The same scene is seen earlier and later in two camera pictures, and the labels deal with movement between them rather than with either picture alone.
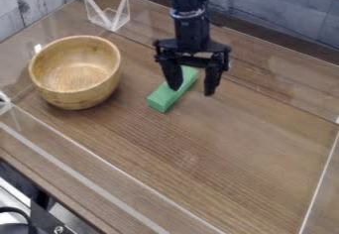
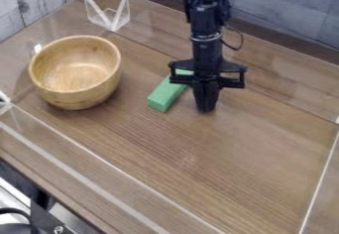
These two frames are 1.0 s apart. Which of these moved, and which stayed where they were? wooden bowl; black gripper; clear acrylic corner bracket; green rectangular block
Moved: black gripper
Stayed: clear acrylic corner bracket; green rectangular block; wooden bowl
